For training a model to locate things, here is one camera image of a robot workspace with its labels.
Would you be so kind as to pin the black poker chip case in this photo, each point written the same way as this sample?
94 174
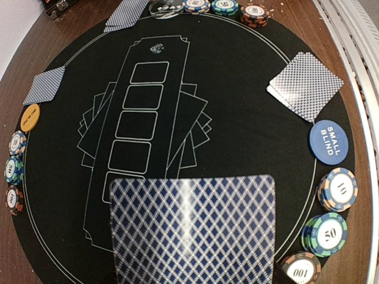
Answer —
55 8

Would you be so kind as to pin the clear round dealer button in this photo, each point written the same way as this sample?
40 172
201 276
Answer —
165 9

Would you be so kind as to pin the yellow big blind button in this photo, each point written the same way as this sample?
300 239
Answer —
30 118

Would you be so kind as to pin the blue patterned card deck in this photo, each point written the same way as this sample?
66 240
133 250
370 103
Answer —
193 230

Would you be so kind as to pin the card dealt to small blind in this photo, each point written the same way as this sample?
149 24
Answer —
305 74

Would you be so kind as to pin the blue white chip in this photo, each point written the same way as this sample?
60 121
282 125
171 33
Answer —
338 190
17 144
196 7

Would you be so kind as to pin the brown chip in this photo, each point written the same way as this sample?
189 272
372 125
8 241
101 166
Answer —
302 267
15 200
254 16

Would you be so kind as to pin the blue small blind button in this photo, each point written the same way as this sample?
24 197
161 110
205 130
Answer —
328 142

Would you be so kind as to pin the card dealt to dealer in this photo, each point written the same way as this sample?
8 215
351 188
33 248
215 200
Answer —
125 15

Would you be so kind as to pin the round black poker mat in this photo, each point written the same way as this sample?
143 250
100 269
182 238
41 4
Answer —
165 99

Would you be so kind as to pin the green chip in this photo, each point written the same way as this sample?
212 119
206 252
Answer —
324 235
225 7
14 171

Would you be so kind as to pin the card dealt to big blind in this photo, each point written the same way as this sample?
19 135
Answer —
45 86

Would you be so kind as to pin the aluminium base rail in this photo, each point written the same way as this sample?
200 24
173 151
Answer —
356 38

